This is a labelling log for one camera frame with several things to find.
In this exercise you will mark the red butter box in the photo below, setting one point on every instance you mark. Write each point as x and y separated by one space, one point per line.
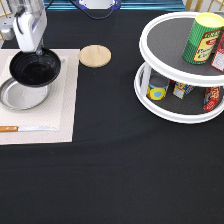
218 59

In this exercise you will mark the blue yellow can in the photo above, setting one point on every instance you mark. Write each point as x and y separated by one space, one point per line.
157 87

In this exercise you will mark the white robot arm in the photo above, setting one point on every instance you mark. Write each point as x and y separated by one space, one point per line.
30 5

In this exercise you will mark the green yellow cylindrical can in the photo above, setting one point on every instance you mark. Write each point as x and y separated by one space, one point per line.
204 34

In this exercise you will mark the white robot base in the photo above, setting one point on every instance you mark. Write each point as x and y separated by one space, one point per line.
99 4

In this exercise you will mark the white two-tier lazy Susan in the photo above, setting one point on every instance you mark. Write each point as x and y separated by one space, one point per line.
161 45

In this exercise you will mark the silver metal plate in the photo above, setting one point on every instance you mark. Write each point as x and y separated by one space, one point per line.
16 96

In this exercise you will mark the red cow-print box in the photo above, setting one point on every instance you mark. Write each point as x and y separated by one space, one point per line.
211 98

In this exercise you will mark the round wooden coaster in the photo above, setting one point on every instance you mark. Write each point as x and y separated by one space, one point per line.
94 56

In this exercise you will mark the wooden handled knife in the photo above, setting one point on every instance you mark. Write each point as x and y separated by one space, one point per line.
26 128

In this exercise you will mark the beige woven placemat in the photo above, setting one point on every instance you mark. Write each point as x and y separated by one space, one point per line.
56 111

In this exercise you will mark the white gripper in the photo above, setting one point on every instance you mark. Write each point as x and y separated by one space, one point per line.
28 28

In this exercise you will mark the yellow blue small box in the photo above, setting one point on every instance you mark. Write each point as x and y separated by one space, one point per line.
182 90

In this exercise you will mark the black bowl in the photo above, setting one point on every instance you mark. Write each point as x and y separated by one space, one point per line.
34 70

